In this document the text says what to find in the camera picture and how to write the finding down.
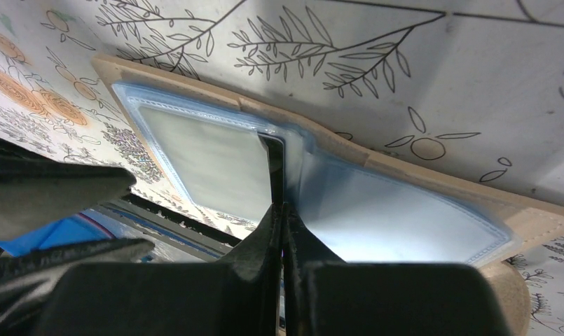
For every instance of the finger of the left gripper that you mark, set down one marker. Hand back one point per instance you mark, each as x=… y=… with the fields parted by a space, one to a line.
x=27 y=281
x=34 y=193

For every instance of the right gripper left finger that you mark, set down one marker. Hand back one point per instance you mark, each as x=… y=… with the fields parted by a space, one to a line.
x=237 y=294

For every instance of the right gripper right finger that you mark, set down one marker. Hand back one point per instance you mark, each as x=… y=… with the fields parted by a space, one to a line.
x=325 y=295

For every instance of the tan card holder wallet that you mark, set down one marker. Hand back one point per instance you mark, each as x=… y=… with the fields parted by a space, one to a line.
x=214 y=147

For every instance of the single black credit card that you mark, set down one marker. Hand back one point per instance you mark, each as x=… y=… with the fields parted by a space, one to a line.
x=274 y=167

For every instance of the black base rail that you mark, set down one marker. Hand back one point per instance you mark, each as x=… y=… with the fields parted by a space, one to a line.
x=177 y=237

